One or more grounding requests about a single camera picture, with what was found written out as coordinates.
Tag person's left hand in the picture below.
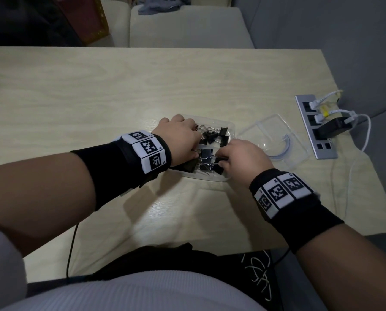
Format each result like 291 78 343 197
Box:
151 114 202 167

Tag person's right hand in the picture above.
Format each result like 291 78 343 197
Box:
215 139 275 188

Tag black binder clip silver handles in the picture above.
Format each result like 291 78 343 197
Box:
197 148 217 166

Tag person's left forearm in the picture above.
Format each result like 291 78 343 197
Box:
0 152 98 258

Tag person's right forearm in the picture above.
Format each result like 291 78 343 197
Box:
294 223 386 311

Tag pile of black binder clips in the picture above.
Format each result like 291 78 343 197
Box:
196 124 229 148

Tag clear plastic container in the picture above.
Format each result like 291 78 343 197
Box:
168 113 238 184

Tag clear plastic lid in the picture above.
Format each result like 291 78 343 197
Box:
238 113 311 171

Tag black wristband with marker tags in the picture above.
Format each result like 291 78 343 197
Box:
70 129 173 211
249 168 345 255

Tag silver power strip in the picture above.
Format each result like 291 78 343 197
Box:
295 94 339 160

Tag person's black trousers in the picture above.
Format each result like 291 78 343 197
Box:
27 242 283 311

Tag black charger block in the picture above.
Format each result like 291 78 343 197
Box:
314 117 354 140

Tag large beige sofa cushion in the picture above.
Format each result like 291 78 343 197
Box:
129 4 255 49

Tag person's white ribbed shirt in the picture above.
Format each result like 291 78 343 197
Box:
0 223 269 311

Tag narrow beige sofa cushion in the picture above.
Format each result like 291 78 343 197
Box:
89 0 131 48

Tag grey cloth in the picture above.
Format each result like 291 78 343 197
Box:
137 0 192 15

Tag red bag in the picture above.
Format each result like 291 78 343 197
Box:
54 0 110 46

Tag white plug with cable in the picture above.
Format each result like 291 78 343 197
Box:
314 109 356 124
309 90 344 111

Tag white charger cable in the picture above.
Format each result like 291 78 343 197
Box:
330 113 372 221

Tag thin black cable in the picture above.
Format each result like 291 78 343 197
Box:
65 223 80 279

